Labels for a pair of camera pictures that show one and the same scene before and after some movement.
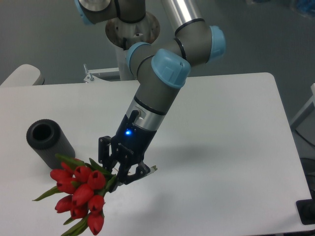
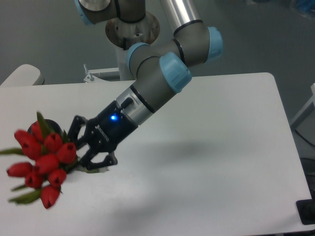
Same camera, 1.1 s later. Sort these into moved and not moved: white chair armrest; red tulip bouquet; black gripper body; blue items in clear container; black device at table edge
Moved: black gripper body; red tulip bouquet
Not moved: black device at table edge; white chair armrest; blue items in clear container
